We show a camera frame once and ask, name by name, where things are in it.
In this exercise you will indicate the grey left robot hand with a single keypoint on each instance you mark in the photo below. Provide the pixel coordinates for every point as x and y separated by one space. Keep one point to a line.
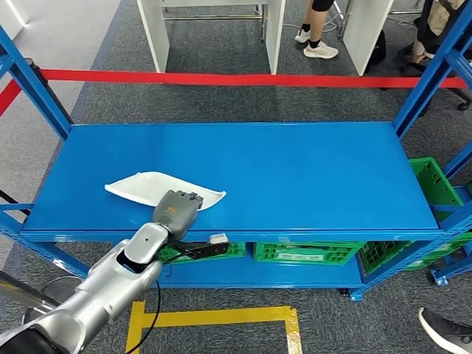
177 212

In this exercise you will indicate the white plastic shell part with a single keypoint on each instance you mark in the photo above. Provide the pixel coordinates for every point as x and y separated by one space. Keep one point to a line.
140 188

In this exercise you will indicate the blue metal shelf rack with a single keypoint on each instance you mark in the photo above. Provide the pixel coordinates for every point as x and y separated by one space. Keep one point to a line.
258 171
439 279

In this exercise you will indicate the green plastic crate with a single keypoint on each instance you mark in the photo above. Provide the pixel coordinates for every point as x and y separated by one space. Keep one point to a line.
469 186
431 185
306 254
238 250

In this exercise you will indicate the red barrier belt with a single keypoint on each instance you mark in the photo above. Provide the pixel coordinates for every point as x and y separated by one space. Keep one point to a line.
7 96
239 79

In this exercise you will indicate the thin black rod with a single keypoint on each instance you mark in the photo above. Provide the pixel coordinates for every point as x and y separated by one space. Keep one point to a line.
14 201

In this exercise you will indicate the white desk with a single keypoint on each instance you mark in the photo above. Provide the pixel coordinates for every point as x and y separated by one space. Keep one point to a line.
276 34
365 34

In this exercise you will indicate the person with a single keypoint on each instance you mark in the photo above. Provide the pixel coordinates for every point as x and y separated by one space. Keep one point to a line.
440 17
317 19

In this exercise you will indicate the black bag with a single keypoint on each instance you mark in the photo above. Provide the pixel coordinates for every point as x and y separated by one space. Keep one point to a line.
377 49

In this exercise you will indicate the person's black shoe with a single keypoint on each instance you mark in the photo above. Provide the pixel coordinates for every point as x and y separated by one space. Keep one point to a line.
446 334

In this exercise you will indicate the black office chair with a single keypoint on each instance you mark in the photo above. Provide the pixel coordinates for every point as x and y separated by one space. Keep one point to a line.
465 103

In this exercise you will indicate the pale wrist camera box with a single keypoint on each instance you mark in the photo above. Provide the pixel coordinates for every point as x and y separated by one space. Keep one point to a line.
218 239

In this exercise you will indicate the black stanchion post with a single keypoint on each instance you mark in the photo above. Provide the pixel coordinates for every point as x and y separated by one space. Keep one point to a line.
55 103

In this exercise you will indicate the chrome stanchion post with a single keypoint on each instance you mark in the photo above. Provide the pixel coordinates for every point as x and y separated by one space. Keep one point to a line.
22 290

